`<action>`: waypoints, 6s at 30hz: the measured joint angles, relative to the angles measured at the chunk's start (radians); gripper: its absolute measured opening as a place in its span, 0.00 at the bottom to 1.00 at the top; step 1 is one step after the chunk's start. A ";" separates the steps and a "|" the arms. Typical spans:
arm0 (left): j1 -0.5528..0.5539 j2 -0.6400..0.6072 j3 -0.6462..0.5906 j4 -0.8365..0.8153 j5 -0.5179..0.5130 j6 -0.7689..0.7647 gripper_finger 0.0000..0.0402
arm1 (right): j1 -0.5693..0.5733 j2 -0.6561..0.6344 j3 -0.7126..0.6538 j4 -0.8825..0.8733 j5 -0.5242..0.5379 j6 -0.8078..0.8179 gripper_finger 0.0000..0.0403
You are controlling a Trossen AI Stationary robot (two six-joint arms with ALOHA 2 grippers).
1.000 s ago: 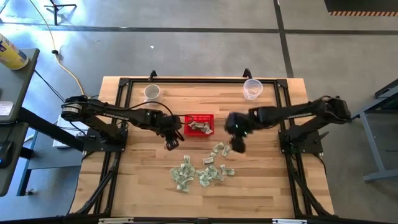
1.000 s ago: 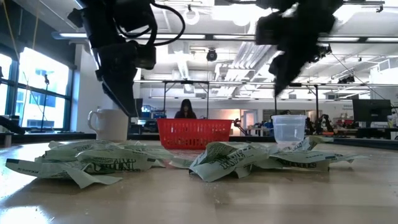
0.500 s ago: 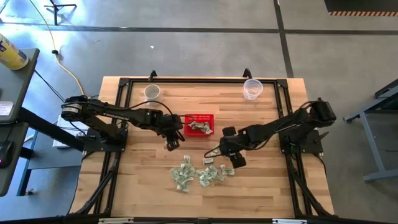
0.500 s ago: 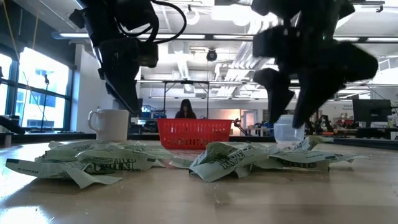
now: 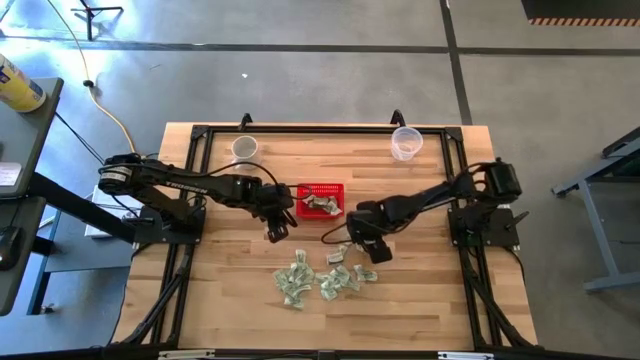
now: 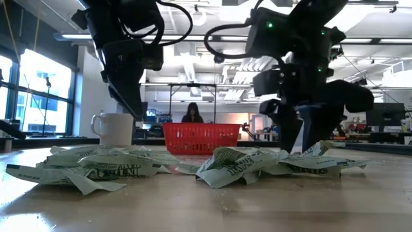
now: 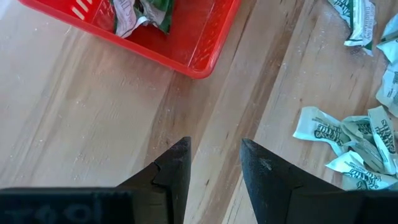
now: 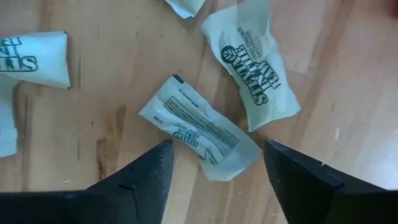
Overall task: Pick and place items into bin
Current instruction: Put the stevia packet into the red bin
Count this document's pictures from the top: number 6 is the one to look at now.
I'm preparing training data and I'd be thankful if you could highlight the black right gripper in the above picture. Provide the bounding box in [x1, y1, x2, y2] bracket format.
[259, 63, 374, 153]

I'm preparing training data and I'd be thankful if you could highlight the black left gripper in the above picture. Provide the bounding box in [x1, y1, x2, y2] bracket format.
[101, 40, 145, 119]

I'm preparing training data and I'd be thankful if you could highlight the white ceramic mug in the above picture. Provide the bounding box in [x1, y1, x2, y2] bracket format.
[90, 112, 135, 148]

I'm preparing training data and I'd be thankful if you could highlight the small black articulated stand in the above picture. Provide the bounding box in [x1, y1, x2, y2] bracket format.
[241, 122, 257, 142]

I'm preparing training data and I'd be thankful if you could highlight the person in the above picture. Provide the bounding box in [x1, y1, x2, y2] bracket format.
[181, 102, 204, 124]

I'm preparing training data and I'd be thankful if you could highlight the long ceiling light strip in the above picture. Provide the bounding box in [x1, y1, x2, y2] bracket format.
[53, 32, 412, 45]

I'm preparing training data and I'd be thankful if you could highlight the black tripod stand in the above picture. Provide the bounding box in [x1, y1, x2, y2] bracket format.
[41, 76, 53, 137]

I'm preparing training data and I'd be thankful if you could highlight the large window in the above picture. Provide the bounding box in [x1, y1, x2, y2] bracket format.
[0, 48, 78, 136]

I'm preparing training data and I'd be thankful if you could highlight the red plastic basket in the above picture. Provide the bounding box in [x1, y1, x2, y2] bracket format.
[162, 122, 242, 155]

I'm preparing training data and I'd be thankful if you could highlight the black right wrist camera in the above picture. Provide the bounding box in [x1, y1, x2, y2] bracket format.
[253, 68, 281, 97]

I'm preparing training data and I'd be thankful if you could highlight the black metal rack frame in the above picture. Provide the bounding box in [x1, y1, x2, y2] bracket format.
[168, 82, 218, 123]

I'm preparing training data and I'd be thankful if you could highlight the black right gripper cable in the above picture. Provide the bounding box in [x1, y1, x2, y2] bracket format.
[203, 21, 258, 64]

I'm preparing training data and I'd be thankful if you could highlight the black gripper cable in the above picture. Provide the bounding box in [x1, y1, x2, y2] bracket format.
[120, 0, 194, 46]
[203, 21, 258, 64]

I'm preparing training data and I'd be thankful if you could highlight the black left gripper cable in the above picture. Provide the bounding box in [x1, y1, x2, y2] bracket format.
[120, 0, 194, 46]

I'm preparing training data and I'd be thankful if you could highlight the white ceiling ring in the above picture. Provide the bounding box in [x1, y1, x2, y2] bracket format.
[189, 9, 207, 26]

